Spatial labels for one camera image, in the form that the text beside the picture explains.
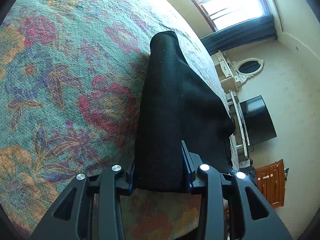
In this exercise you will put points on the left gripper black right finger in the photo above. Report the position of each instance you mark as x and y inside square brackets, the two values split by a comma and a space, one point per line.
[232, 207]

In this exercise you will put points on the black flat tv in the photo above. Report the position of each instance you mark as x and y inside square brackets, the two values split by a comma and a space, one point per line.
[258, 122]

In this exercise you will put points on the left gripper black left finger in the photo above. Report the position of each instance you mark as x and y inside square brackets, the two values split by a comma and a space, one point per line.
[89, 206]

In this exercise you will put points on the black pants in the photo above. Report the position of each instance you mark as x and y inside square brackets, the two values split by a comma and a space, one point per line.
[177, 108]

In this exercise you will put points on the floral bedspread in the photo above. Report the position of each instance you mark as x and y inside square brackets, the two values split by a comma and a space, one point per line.
[72, 73]

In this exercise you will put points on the dark blue curtain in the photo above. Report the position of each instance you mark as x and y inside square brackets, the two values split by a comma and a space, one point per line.
[243, 33]

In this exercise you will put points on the white oval mirror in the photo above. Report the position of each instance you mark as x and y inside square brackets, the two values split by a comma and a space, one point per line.
[247, 68]

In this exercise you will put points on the white dressing table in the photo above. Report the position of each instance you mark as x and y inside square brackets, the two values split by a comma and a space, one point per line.
[227, 76]

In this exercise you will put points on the brown wooden cabinet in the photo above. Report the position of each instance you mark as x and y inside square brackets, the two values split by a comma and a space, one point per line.
[271, 183]

